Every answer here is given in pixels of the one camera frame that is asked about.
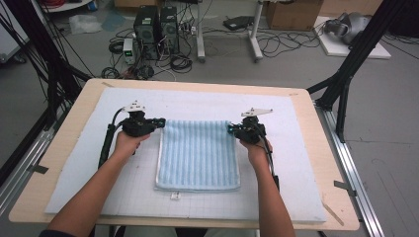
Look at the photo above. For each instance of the aluminium rail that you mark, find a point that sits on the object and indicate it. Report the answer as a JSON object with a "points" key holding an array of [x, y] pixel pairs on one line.
{"points": [[349, 164], [19, 177]]}

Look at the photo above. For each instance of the brown cardboard box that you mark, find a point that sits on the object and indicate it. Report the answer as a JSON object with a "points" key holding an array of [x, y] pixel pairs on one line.
{"points": [[293, 15]]}

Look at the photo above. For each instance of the person's left hand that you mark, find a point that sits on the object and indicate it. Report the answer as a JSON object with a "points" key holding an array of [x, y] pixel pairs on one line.
{"points": [[128, 144]]}

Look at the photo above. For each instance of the person's right hand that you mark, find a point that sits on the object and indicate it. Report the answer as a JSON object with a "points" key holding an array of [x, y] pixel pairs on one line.
{"points": [[258, 154]]}

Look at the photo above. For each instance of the flat black device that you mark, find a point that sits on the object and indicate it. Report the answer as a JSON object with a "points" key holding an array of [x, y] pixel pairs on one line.
{"points": [[237, 22]]}

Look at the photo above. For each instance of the white power supply box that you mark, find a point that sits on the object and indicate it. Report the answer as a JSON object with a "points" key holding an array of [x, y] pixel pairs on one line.
{"points": [[128, 51]]}

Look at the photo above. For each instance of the clear plastic bag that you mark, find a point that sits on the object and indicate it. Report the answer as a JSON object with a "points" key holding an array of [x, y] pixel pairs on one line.
{"points": [[84, 23]]}

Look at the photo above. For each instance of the thin wooden strip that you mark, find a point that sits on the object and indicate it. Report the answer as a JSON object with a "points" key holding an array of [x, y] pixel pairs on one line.
{"points": [[332, 214]]}

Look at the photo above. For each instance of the blue striped towel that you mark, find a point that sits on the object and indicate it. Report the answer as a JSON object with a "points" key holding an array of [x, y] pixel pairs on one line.
{"points": [[197, 154]]}

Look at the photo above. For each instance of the grey blue floor sheet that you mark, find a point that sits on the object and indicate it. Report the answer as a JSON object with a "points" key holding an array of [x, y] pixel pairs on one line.
{"points": [[113, 20]]}

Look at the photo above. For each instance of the white desk leg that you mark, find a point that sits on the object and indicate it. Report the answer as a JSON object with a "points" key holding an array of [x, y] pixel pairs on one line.
{"points": [[255, 36], [200, 36]]}

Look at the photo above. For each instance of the black metal frame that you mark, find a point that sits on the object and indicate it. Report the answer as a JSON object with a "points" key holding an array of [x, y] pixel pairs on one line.
{"points": [[349, 65], [49, 59]]}

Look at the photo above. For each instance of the person's dark sleeve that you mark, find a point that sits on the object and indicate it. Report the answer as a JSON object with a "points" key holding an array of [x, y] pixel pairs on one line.
{"points": [[56, 233]]}

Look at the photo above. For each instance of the grey headset device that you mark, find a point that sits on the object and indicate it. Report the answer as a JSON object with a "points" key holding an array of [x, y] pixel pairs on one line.
{"points": [[349, 26]]}

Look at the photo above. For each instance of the wide black computer tower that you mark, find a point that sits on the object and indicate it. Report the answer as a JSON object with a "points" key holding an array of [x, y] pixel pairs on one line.
{"points": [[146, 31]]}

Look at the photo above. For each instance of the black tape piece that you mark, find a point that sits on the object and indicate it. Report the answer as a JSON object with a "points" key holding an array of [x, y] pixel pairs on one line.
{"points": [[344, 187], [39, 169]]}

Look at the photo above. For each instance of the white floor board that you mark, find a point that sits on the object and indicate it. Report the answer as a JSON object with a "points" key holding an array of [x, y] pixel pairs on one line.
{"points": [[336, 49]]}

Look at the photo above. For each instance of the light wooden table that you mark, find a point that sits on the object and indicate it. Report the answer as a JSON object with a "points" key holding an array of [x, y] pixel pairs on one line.
{"points": [[311, 131]]}

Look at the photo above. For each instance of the narrow black computer tower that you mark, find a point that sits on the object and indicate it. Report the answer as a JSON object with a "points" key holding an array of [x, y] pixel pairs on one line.
{"points": [[169, 31]]}

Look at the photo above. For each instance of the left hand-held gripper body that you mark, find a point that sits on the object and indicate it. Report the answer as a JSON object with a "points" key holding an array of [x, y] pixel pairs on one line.
{"points": [[136, 125]]}

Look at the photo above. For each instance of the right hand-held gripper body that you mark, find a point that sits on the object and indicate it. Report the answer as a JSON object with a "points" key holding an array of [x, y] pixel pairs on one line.
{"points": [[252, 130]]}

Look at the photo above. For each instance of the white foam mat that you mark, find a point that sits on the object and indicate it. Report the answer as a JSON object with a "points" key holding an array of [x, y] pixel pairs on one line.
{"points": [[197, 105]]}

